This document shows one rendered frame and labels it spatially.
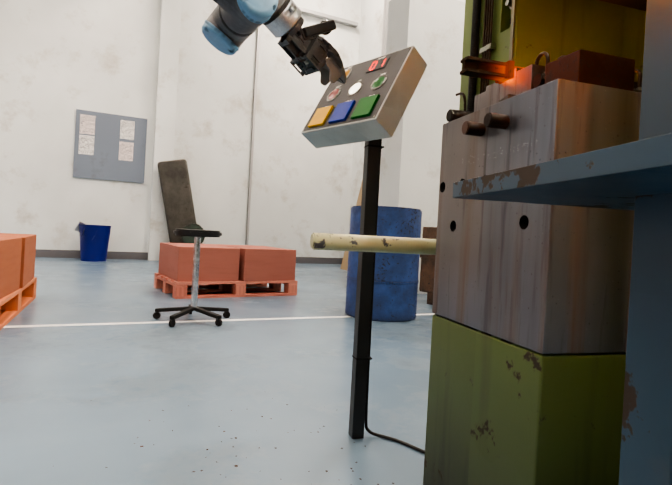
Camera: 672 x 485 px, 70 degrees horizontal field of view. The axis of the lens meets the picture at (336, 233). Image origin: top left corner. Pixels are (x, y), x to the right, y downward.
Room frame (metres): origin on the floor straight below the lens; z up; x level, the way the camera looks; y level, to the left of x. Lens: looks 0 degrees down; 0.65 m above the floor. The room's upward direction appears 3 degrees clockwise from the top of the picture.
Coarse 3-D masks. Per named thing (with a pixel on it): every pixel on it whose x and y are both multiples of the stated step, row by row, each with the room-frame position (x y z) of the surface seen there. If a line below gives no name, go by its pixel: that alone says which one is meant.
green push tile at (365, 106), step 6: (372, 96) 1.38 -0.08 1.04; (378, 96) 1.36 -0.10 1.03; (360, 102) 1.41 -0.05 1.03; (366, 102) 1.38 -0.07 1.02; (372, 102) 1.36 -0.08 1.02; (360, 108) 1.39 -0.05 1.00; (366, 108) 1.36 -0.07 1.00; (372, 108) 1.35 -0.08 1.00; (354, 114) 1.39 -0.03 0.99; (360, 114) 1.37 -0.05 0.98; (366, 114) 1.35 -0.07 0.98
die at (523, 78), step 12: (516, 72) 0.98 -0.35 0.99; (528, 72) 0.94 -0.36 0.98; (540, 72) 0.94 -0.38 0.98; (492, 84) 1.06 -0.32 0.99; (504, 84) 1.02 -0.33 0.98; (516, 84) 0.98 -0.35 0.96; (528, 84) 0.94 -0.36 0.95; (636, 84) 1.00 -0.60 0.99; (480, 96) 1.10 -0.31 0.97; (492, 96) 1.06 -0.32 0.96; (504, 96) 1.01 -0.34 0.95; (480, 108) 1.10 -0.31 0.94
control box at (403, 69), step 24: (408, 48) 1.41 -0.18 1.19; (360, 72) 1.53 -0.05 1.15; (384, 72) 1.43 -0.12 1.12; (408, 72) 1.40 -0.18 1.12; (336, 96) 1.54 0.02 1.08; (360, 96) 1.44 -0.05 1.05; (384, 96) 1.35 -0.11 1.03; (408, 96) 1.40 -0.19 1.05; (360, 120) 1.36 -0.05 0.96; (384, 120) 1.34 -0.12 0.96; (312, 144) 1.60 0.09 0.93; (336, 144) 1.53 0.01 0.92
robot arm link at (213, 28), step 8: (216, 8) 1.05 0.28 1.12; (216, 16) 1.04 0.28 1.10; (208, 24) 1.06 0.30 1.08; (216, 24) 1.05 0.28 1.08; (208, 32) 1.07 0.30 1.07; (216, 32) 1.05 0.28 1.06; (224, 32) 1.05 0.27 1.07; (208, 40) 1.11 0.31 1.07; (216, 40) 1.08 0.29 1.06; (224, 40) 1.06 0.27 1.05; (232, 40) 1.07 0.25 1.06; (240, 40) 1.08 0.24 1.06; (216, 48) 1.12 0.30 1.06; (224, 48) 1.10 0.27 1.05; (232, 48) 1.08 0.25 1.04
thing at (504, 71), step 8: (464, 64) 0.97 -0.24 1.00; (472, 64) 0.98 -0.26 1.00; (480, 64) 0.98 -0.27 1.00; (488, 64) 0.99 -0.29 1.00; (496, 64) 0.98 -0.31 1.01; (504, 64) 0.99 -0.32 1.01; (512, 64) 0.98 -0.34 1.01; (464, 72) 0.97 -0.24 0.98; (472, 72) 0.97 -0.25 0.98; (480, 72) 0.97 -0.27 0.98; (488, 72) 0.98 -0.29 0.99; (496, 72) 0.98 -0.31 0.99; (504, 72) 0.99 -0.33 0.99; (512, 72) 0.98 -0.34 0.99; (496, 80) 1.01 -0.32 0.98; (504, 80) 1.00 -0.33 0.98
